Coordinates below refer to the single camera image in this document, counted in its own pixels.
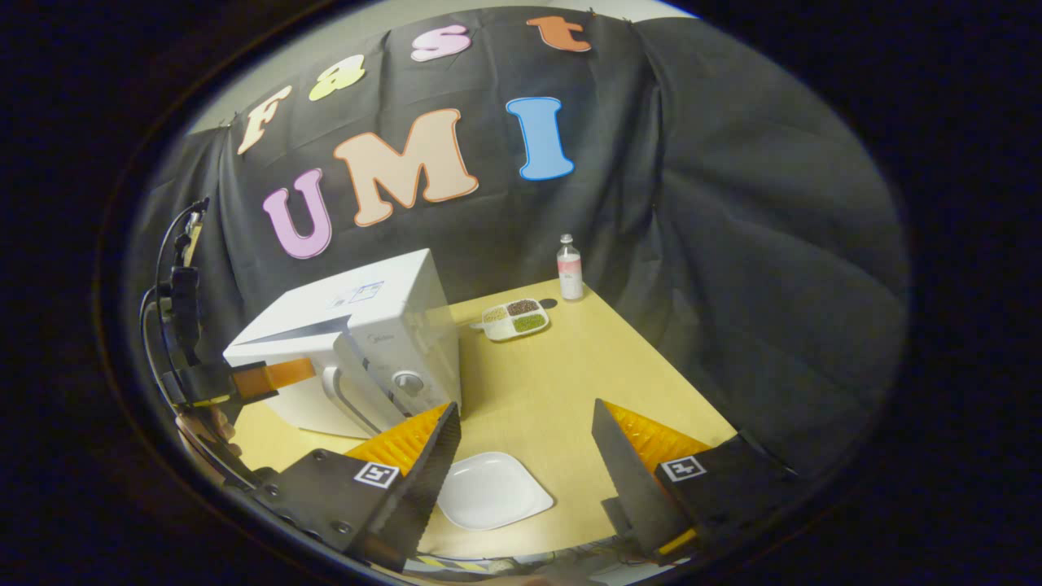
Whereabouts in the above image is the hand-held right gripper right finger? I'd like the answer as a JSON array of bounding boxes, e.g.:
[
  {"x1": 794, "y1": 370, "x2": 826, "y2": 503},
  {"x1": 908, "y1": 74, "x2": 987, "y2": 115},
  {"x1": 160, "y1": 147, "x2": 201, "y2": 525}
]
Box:
[{"x1": 592, "y1": 399, "x2": 799, "y2": 564}]

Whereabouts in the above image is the white square plate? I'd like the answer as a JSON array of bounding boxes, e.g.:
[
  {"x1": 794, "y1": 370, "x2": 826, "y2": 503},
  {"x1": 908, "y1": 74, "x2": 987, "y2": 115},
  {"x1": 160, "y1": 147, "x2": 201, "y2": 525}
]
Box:
[{"x1": 437, "y1": 452, "x2": 555, "y2": 531}]

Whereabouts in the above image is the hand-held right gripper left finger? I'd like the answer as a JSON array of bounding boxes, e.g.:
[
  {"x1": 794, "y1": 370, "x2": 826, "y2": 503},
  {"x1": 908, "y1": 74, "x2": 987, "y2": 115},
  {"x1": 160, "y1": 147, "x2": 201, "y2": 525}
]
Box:
[{"x1": 252, "y1": 403, "x2": 462, "y2": 571}]

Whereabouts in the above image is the white microwave oven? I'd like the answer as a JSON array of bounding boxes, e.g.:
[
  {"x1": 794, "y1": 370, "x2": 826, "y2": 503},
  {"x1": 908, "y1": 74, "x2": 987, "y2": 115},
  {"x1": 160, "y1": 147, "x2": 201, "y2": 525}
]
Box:
[{"x1": 222, "y1": 248, "x2": 462, "y2": 440}]

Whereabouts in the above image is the white divided dish of beans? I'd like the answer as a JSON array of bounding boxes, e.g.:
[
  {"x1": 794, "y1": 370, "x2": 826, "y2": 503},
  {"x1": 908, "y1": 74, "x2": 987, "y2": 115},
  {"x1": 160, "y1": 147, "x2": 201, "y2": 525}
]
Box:
[{"x1": 480, "y1": 299, "x2": 550, "y2": 342}]

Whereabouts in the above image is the yellow black striped tape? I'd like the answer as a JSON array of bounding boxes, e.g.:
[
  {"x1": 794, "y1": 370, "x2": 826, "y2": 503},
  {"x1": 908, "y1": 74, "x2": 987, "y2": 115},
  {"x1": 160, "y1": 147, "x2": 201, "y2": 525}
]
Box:
[{"x1": 405, "y1": 553, "x2": 497, "y2": 573}]

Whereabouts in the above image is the clear bottle with pink label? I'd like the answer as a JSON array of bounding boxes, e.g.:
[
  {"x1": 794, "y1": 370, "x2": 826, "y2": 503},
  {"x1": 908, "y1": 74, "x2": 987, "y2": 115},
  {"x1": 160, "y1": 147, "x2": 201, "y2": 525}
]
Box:
[{"x1": 557, "y1": 234, "x2": 584, "y2": 301}]

